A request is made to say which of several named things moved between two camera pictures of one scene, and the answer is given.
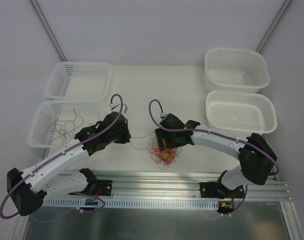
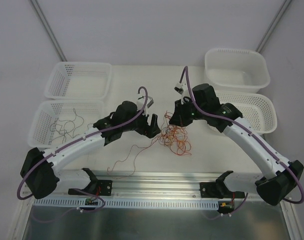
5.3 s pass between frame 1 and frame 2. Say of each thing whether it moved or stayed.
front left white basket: stayed
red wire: moved
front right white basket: stayed
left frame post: stayed
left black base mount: stayed
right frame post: stayed
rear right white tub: stayed
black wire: stayed
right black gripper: moved
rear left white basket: stayed
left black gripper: moved
